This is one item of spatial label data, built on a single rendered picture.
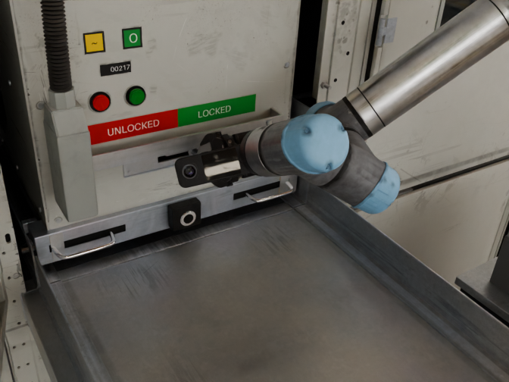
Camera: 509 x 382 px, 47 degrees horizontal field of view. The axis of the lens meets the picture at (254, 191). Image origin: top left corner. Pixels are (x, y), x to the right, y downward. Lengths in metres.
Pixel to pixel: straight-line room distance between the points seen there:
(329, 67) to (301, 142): 0.43
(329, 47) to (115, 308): 0.60
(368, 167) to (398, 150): 0.54
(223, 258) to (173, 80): 0.33
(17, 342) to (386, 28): 0.87
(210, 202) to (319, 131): 0.46
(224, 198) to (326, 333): 0.36
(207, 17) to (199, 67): 0.09
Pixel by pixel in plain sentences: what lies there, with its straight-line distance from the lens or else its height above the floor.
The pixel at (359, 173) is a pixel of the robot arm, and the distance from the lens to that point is 0.78.
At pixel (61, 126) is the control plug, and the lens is 0.84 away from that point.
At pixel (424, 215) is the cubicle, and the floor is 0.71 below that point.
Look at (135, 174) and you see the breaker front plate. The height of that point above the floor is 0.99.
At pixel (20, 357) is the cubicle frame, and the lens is 1.14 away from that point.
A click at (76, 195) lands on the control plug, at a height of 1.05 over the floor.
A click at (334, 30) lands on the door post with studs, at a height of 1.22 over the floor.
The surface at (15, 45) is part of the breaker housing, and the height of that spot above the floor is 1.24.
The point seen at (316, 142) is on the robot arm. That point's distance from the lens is 0.72.
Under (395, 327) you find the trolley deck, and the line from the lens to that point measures 0.99.
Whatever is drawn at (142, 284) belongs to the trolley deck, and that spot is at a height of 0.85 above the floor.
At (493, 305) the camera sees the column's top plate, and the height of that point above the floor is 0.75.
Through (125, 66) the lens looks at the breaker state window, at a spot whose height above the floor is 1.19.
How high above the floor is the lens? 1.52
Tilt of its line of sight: 32 degrees down
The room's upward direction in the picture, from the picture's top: 4 degrees clockwise
